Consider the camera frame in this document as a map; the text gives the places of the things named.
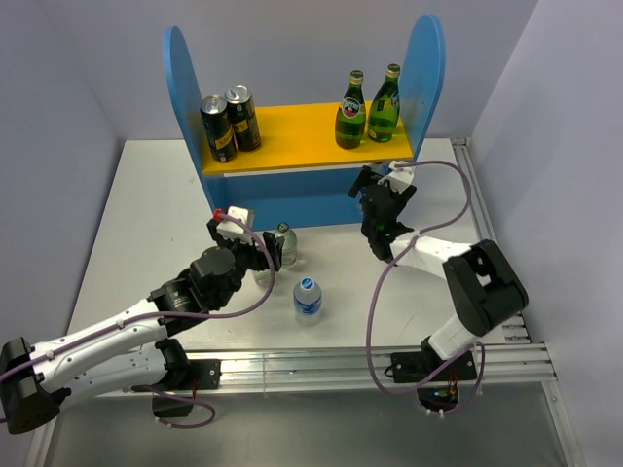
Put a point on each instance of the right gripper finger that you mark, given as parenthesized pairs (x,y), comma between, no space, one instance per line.
(363,179)
(379,171)

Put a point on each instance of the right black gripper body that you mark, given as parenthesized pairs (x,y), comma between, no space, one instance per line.
(403,198)

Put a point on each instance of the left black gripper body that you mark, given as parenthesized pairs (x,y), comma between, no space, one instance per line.
(246,257)

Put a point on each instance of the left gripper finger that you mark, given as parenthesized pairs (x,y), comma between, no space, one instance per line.
(274,244)
(220,240)

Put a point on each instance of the clear chang bottle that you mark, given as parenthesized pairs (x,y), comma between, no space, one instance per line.
(290,244)
(264,278)

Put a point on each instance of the clear Chang bottle front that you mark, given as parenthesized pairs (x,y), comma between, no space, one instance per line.
(264,278)

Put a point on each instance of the green Perrier bottle red label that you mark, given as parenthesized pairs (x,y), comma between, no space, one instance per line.
(351,116)

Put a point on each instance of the green Perrier bottle yellow label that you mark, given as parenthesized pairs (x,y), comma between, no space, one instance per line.
(385,108)

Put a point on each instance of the water bottle blue label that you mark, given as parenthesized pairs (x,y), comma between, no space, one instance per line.
(307,301)

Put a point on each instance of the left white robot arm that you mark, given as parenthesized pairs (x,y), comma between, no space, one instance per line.
(137,347)

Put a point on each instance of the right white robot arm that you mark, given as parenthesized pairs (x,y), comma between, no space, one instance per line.
(484,289)

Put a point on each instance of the blue and yellow shelf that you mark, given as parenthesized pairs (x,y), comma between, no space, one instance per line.
(300,175)

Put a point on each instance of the front black gold can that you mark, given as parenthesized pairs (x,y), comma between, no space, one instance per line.
(218,129)

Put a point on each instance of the black gold can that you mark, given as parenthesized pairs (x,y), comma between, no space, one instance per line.
(242,115)
(218,129)

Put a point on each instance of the rear black gold can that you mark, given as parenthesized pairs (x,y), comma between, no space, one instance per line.
(242,115)

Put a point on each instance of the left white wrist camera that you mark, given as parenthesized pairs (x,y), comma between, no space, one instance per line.
(235,223)

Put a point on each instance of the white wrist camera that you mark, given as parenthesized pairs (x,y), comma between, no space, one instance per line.
(399,177)
(235,223)

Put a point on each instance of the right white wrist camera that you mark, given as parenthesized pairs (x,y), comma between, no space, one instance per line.
(399,177)

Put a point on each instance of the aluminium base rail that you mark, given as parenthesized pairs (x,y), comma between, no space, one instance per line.
(230,372)

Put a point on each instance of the aluminium side rail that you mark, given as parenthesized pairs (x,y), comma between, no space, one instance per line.
(514,329)

